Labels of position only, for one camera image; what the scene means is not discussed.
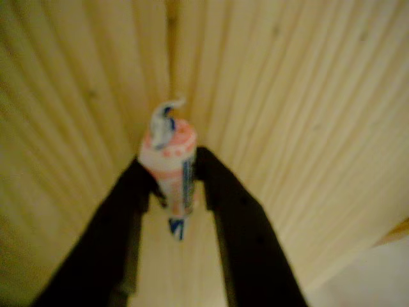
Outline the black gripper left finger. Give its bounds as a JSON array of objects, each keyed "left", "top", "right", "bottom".
[{"left": 31, "top": 158, "right": 167, "bottom": 307}]

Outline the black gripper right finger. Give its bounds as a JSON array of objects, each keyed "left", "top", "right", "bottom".
[{"left": 194, "top": 146, "right": 308, "bottom": 307}]

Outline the pink white candy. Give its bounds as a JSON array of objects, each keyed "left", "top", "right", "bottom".
[{"left": 137, "top": 95, "right": 200, "bottom": 242}]

